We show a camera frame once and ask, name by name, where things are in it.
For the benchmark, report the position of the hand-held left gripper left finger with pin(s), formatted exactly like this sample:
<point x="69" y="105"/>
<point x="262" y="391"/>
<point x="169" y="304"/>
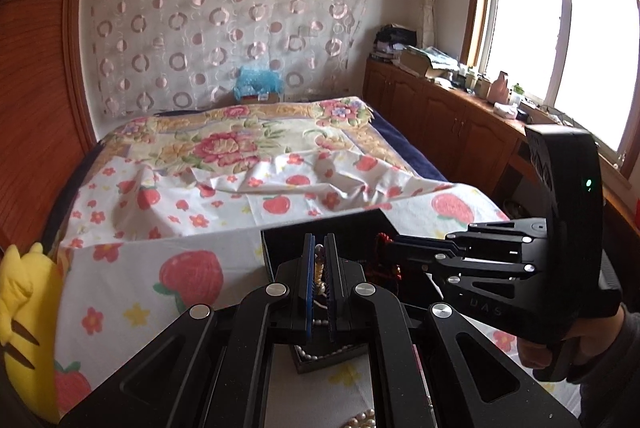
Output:
<point x="309" y="288"/>

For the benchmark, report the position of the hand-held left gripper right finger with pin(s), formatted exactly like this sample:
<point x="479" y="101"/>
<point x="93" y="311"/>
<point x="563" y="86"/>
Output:
<point x="330" y="288"/>

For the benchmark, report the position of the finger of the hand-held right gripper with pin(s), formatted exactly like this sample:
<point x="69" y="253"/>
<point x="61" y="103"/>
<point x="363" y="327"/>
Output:
<point x="495" y="232"/>
<point x="480" y="272"/>

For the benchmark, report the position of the black jewelry box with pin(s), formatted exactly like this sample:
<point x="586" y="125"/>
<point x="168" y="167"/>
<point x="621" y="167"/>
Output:
<point x="285" y="253"/>

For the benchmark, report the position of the person's right forearm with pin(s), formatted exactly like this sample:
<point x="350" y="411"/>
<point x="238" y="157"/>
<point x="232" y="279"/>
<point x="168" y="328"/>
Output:
<point x="612" y="368"/>

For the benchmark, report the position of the person's right hand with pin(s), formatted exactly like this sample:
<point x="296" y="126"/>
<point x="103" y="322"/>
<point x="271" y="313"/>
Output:
<point x="532" y="353"/>

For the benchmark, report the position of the wooden cabinet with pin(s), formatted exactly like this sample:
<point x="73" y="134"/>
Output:
<point x="450" y="122"/>

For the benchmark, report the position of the navy blue blanket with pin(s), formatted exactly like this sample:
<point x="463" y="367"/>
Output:
<point x="410" y="147"/>

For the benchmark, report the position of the white tissue pack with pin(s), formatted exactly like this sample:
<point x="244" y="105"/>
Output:
<point x="506" y="109"/>

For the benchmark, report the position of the green cap bottle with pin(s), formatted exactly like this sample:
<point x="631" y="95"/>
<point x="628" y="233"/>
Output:
<point x="516" y="93"/>

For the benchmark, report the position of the pink bottle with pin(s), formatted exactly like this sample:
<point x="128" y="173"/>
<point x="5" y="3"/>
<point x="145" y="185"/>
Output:
<point x="499" y="87"/>

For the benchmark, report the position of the strawberry print bed sheet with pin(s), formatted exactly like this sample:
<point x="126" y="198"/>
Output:
<point x="175" y="208"/>

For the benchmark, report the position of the floral blanket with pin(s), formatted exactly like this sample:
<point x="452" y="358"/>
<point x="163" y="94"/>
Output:
<point x="225" y="142"/>

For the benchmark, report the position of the small cardboard box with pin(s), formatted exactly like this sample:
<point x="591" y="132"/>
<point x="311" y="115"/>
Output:
<point x="260" y="98"/>

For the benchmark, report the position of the blue plastic bag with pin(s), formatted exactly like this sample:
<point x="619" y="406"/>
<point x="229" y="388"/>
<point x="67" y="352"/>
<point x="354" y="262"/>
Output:
<point x="257" y="80"/>

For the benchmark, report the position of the pile of dark clothes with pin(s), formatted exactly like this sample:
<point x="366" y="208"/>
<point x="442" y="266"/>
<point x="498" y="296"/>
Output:
<point x="392" y="40"/>

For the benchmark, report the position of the yellow plush toy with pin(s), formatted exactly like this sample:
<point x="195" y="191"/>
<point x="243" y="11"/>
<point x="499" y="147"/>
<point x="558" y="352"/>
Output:
<point x="27" y="333"/>

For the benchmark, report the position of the wooden wardrobe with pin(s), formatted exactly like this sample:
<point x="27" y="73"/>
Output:
<point x="40" y="57"/>

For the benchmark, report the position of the wooden frame window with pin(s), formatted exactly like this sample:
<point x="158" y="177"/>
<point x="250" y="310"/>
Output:
<point x="530" y="17"/>

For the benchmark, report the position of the circle pattern wall curtain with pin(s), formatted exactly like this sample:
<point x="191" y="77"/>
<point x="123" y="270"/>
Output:
<point x="225" y="17"/>

